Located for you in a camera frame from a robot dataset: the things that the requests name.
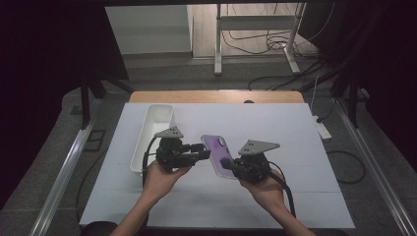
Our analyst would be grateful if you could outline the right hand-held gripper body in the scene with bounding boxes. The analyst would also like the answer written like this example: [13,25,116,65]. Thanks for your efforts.
[232,140,281,184]

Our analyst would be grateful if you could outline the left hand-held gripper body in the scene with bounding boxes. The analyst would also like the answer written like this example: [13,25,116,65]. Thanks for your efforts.
[153,126,200,172]

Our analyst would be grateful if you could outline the translucent phone case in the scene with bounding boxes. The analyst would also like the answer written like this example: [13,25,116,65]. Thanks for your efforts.
[200,134,238,181]

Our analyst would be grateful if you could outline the person's right hand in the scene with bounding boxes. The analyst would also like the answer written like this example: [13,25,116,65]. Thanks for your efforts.
[238,168,286,214]

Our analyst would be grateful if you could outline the person's left hand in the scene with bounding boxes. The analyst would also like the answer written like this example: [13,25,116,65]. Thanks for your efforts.
[143,159,193,202]

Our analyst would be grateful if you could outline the white plastic bin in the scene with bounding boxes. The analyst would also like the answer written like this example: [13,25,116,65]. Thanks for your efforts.
[130,103,176,175]

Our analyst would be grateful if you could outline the wooden table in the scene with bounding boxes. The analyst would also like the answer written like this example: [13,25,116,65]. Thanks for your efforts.
[128,89,306,104]

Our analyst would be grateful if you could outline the white power strip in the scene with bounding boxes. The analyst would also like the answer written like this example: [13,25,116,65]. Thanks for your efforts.
[313,115,332,142]

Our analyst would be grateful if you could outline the black metal stand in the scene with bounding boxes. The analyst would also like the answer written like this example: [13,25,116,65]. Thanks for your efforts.
[329,74,371,129]
[80,73,134,131]

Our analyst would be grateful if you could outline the white cabinet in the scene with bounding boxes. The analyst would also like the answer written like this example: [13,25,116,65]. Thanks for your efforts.
[104,4,195,55]

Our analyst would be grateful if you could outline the dark curtain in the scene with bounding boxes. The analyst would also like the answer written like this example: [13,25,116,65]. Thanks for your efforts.
[298,0,417,173]
[0,0,130,210]

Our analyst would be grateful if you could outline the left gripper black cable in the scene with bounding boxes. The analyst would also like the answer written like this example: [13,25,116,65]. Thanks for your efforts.
[141,136,159,189]

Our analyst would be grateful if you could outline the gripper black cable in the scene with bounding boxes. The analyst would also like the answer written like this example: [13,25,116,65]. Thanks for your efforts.
[267,160,297,219]
[141,136,159,189]

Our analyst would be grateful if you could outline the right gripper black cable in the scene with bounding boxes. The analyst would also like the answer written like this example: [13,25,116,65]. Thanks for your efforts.
[267,160,297,219]

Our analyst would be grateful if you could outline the black floor frame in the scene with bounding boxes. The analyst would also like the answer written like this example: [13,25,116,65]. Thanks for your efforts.
[83,129,107,152]

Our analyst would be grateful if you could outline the long black floor cable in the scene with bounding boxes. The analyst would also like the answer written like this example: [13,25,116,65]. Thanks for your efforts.
[247,60,328,92]

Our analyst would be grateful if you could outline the thin white cable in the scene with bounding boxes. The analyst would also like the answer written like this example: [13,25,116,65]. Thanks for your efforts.
[309,74,321,118]

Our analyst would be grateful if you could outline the aluminium rail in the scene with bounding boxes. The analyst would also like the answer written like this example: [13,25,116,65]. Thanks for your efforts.
[29,97,103,236]
[333,97,417,236]

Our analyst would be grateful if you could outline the looped black floor cable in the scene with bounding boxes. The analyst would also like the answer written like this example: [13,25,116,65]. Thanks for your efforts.
[326,149,367,185]

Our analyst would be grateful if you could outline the tangle of black cables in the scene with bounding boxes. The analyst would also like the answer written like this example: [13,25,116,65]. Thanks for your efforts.
[220,3,321,61]

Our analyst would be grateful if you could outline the white metal desk frame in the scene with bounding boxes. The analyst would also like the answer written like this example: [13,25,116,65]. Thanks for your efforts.
[213,3,308,77]

